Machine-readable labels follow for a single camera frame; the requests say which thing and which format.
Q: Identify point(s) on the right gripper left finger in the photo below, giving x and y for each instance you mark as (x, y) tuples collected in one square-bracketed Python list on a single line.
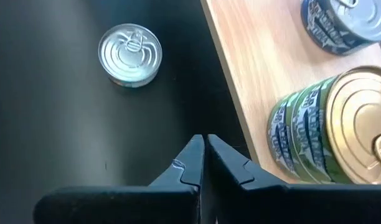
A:
[(184, 174)]

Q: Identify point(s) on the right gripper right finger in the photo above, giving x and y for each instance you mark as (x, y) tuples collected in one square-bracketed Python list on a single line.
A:
[(228, 168)]

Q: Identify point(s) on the green albacore can silver lid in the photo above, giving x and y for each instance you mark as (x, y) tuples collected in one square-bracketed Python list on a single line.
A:
[(279, 133)]

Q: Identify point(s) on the teal yellow label tuna can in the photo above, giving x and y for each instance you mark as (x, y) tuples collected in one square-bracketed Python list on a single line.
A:
[(129, 53)]

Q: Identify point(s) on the green albacore can gold lid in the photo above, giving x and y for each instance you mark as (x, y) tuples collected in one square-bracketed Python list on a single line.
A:
[(358, 124)]

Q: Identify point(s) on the blue albacore tuna can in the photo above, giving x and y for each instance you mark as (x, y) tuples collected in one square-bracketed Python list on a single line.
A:
[(333, 28)]

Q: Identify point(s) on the wooden shelf black frame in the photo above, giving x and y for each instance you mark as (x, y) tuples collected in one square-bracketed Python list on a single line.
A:
[(256, 62)]

